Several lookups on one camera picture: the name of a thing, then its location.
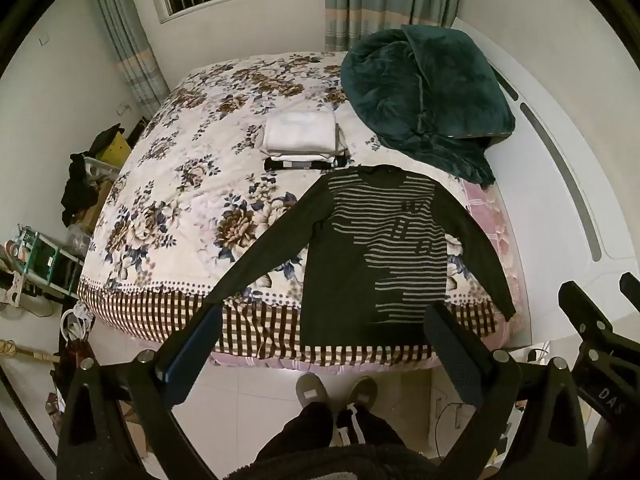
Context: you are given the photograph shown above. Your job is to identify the yellow box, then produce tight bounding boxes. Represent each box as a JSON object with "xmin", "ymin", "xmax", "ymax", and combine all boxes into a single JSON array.
[{"xmin": 96, "ymin": 132, "xmax": 131, "ymax": 168}]

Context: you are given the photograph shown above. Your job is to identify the floral bed blanket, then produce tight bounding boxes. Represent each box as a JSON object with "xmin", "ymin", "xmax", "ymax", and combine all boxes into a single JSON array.
[{"xmin": 78, "ymin": 52, "xmax": 528, "ymax": 348}]

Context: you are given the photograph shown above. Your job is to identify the folded black white garment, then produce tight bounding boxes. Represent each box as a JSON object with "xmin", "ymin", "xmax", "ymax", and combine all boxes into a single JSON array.
[{"xmin": 264, "ymin": 155, "xmax": 348, "ymax": 171}]

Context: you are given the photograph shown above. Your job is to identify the green storage rack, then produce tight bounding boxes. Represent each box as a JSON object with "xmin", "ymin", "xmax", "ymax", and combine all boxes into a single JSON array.
[{"xmin": 9, "ymin": 226, "xmax": 84, "ymax": 298}]

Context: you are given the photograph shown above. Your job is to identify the right grey shoe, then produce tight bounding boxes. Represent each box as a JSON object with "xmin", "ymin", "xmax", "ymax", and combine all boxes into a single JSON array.
[{"xmin": 346, "ymin": 376, "xmax": 378, "ymax": 411}]

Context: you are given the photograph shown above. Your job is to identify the person's black trousers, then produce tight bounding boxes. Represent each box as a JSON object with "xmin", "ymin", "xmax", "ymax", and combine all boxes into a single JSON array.
[{"xmin": 242, "ymin": 402, "xmax": 430, "ymax": 479}]

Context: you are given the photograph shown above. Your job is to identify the left grey-blue curtain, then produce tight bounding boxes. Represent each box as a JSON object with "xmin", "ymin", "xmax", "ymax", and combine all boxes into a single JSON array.
[{"xmin": 93, "ymin": 0, "xmax": 169, "ymax": 119}]

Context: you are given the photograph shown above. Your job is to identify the dark striped long-sleeve sweater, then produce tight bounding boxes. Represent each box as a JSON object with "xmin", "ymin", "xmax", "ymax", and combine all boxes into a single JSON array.
[{"xmin": 205, "ymin": 166, "xmax": 515, "ymax": 347}]

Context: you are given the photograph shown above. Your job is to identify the white cable bundle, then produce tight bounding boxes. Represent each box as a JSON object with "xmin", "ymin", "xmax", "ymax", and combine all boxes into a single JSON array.
[{"xmin": 60, "ymin": 301, "xmax": 97, "ymax": 344}]

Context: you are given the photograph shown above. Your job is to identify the dark green plush blanket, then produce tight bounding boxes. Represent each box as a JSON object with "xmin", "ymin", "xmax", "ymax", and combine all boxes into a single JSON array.
[{"xmin": 341, "ymin": 25, "xmax": 515, "ymax": 188}]

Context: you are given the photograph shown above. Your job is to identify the white bed headboard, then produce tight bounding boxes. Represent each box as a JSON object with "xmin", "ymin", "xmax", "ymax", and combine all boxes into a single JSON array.
[{"xmin": 454, "ymin": 20, "xmax": 639, "ymax": 344}]

